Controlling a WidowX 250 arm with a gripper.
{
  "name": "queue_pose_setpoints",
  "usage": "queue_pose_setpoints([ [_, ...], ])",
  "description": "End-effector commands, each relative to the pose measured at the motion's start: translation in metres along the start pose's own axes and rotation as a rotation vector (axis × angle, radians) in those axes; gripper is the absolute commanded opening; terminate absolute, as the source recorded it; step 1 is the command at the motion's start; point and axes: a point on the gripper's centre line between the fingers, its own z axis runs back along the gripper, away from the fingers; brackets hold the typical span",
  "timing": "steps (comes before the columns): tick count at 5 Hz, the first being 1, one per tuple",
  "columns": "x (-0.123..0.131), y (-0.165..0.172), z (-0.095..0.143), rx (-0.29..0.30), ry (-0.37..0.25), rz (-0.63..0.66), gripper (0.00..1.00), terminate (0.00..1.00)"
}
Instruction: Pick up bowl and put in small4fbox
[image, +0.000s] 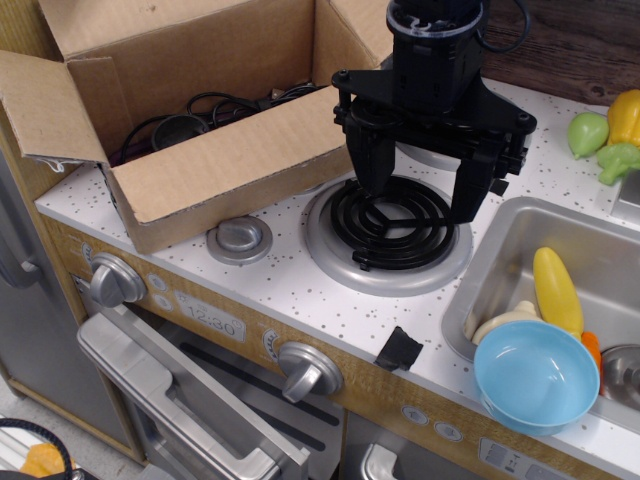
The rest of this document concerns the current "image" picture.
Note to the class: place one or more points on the silver oven door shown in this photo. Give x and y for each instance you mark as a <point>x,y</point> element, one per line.
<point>205,412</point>

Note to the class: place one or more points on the silver countertop knob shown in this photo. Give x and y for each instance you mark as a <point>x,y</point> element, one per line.
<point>239,241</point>

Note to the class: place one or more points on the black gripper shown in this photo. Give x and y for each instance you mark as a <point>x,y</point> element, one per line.
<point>432,96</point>

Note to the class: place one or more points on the oven clock display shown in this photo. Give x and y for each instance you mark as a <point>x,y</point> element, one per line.
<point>211,316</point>

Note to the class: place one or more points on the silver oven knob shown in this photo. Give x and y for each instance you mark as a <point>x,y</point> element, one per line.
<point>307,371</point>
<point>114,281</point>

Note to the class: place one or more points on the light blue plastic bowl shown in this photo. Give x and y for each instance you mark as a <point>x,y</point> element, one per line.
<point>535,378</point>

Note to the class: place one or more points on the cream toy detergent bottle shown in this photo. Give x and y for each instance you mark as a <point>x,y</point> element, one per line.
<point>523,311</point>

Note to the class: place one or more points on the rear black stove burner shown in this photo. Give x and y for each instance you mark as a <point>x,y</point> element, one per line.
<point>429,158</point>

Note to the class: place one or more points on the black tape piece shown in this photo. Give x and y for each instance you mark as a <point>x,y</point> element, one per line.
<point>399,352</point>
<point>499,187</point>

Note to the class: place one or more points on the green toy broccoli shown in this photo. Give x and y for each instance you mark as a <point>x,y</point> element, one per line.
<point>616,161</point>

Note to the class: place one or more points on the grey dishwasher door handle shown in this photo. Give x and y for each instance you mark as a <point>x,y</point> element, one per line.
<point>378,463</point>

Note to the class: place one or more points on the green toy pear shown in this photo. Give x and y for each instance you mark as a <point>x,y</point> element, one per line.
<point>587,132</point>

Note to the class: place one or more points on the black tape piece front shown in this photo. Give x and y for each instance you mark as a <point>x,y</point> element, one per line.
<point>399,352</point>

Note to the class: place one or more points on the black tape piece rear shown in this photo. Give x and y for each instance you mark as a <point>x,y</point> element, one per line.
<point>499,187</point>

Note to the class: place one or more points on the left silver oven knob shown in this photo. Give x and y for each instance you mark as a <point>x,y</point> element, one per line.
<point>114,281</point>

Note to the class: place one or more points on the right silver oven knob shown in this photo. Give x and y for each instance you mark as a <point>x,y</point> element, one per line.
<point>307,371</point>

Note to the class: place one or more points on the black stove burner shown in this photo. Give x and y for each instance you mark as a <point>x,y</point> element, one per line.
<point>429,158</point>
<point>399,243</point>

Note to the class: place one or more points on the yellow toy corn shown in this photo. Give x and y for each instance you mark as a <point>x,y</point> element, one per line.
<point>556,294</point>

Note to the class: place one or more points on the open cardboard box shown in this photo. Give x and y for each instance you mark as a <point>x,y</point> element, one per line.
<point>194,111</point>

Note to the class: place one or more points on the front black stove burner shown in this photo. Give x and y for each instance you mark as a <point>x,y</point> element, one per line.
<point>399,243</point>

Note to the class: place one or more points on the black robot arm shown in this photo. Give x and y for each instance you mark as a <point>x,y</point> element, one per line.
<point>435,15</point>

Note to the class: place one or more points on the orange object on floor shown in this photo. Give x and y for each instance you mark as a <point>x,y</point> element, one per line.
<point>42,460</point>

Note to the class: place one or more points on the orange toy carrot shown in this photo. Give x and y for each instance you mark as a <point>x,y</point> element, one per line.
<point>591,343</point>

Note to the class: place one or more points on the silver metal sink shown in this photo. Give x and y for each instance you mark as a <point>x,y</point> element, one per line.
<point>578,269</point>

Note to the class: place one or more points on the yellow toy bell pepper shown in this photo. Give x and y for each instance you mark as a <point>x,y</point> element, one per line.
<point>623,118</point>

